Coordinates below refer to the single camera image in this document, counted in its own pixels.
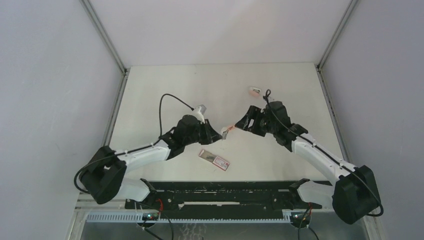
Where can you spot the red white staple box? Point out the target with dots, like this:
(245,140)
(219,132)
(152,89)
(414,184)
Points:
(214,159)

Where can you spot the right corner aluminium post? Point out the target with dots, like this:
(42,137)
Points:
(337,33)

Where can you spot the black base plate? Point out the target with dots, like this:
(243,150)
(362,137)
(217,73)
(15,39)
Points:
(226,212)

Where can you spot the left corner aluminium post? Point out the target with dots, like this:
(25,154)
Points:
(102,32)

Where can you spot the right circuit board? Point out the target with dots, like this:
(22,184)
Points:
(298,217)

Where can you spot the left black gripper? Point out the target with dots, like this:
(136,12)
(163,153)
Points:
(210,135)

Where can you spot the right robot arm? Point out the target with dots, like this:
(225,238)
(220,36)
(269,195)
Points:
(352,192)

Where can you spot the aluminium rail frame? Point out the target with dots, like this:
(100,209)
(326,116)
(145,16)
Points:
(274,195)

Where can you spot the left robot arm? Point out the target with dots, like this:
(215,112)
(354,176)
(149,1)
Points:
(104,176)

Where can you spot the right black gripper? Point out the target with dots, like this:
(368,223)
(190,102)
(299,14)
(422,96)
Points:
(254,113)

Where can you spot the circuit board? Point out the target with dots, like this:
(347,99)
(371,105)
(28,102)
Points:
(150,217)
(298,217)

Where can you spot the corner aluminium post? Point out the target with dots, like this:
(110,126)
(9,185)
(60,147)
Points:
(337,33)
(102,32)

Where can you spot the left circuit board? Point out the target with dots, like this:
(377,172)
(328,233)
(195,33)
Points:
(150,217)

